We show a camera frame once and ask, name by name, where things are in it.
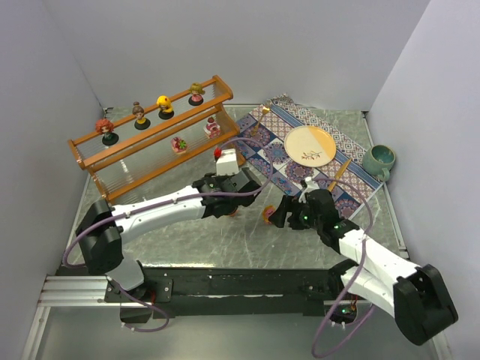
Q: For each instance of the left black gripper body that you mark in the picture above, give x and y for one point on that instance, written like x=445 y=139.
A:
x=243 y=184

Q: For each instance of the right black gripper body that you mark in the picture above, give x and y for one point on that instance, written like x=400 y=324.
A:
x=293 y=211

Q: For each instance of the pink bear sunflower toy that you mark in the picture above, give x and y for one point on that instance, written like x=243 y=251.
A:
x=267 y=212

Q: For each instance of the pink bear cake toy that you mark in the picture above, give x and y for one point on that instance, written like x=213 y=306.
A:
x=211 y=128

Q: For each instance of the pink bear donut toy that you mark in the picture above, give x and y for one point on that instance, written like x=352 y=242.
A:
x=179 y=145

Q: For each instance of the blonde pink dress figurine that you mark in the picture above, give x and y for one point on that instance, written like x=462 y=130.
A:
x=196 y=94

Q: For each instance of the brown hair yellow figurine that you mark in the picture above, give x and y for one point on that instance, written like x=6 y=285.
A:
x=141 y=122

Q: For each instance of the red hair green figurine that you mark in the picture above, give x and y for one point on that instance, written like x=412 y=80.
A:
x=105 y=128

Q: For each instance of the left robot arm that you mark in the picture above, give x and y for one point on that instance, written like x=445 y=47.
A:
x=106 y=229

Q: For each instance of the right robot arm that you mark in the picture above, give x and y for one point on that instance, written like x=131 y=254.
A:
x=415 y=296

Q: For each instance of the orange wooden acrylic shelf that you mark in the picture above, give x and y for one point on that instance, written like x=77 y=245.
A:
x=142 y=155

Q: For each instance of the patterned blue placemat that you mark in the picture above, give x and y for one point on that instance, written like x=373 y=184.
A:
x=271 y=144

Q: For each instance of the cream and orange plate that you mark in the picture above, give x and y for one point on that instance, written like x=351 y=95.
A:
x=310 y=146

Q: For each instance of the gold fork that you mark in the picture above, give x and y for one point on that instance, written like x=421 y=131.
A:
x=266 y=108

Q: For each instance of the teal ceramic mug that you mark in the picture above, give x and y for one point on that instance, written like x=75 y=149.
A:
x=378 y=161

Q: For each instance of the black base beam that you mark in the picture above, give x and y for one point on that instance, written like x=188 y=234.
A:
x=188 y=292

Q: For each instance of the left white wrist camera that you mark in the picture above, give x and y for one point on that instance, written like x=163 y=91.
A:
x=226 y=162

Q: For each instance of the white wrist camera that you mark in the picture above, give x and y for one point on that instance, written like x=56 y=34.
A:
x=307 y=185
x=226 y=162

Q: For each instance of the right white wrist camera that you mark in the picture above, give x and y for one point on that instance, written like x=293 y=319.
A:
x=307 y=185

